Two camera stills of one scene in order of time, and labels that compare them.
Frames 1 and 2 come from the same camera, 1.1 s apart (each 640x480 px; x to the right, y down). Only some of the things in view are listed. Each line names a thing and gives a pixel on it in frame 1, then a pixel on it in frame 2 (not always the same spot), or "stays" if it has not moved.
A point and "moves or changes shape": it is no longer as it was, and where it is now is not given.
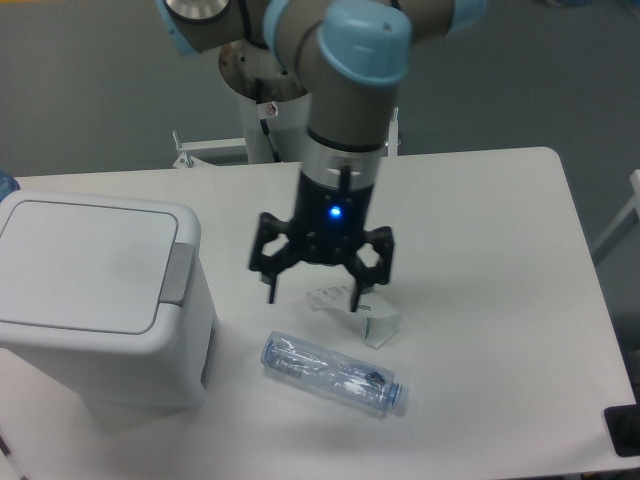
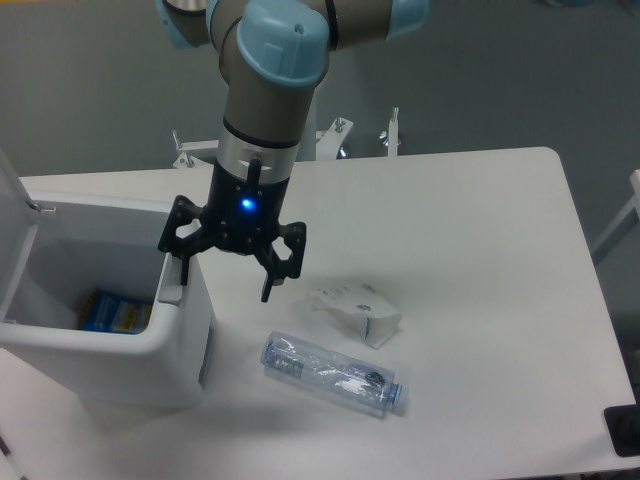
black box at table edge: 623,423 stays
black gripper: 329,223 to 242,213
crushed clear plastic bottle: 330,374 stays
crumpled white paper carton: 379,320 stays
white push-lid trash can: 106,300 moves or changes shape
